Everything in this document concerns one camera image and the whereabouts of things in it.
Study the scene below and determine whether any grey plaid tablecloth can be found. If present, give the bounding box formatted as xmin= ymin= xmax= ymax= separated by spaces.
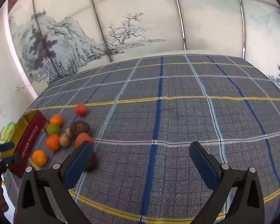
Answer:
xmin=2 ymin=55 xmax=280 ymax=224

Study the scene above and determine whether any small red tomato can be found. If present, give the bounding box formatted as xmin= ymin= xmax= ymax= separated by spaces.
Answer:
xmin=75 ymin=104 xmax=87 ymax=116

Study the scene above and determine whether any landscape painted folding screen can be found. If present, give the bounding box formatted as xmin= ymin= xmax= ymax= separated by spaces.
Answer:
xmin=8 ymin=0 xmax=280 ymax=98

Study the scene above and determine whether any red and gold tin box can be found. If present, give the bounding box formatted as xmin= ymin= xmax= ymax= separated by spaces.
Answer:
xmin=1 ymin=110 xmax=47 ymax=179

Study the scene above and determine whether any green round fruit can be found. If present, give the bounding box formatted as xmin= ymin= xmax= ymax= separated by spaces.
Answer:
xmin=47 ymin=124 xmax=61 ymax=137

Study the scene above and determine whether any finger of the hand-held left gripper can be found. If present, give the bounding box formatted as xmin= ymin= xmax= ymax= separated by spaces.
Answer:
xmin=0 ymin=142 xmax=15 ymax=155
xmin=0 ymin=153 xmax=22 ymax=174

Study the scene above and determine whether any orange mandarin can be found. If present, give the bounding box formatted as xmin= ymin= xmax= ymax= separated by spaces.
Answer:
xmin=46 ymin=135 xmax=60 ymax=151
xmin=49 ymin=114 xmax=63 ymax=127
xmin=32 ymin=150 xmax=48 ymax=167

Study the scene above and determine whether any large dark brown fruit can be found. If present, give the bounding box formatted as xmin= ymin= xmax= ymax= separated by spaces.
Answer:
xmin=69 ymin=120 xmax=90 ymax=138
xmin=85 ymin=153 xmax=98 ymax=171

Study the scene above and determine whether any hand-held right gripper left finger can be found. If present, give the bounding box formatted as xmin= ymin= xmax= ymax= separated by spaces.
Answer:
xmin=17 ymin=141 xmax=94 ymax=224

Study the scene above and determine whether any green tissue pack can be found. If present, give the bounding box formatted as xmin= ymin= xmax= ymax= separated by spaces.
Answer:
xmin=0 ymin=121 xmax=17 ymax=144

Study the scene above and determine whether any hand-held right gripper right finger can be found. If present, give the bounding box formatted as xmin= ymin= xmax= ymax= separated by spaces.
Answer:
xmin=189 ymin=141 xmax=265 ymax=224

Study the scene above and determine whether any small red fruit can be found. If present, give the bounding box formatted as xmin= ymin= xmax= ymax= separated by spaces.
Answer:
xmin=75 ymin=133 xmax=94 ymax=148

